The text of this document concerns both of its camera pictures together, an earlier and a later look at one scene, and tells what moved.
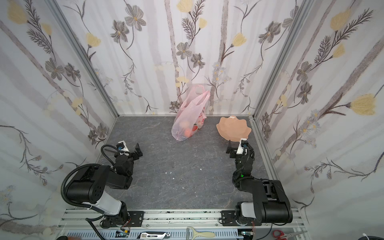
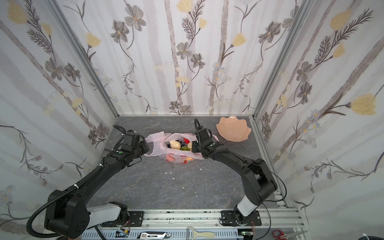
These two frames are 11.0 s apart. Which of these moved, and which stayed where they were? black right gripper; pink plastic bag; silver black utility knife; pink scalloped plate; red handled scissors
Moved: black right gripper; pink plastic bag
Stayed: red handled scissors; silver black utility knife; pink scalloped plate
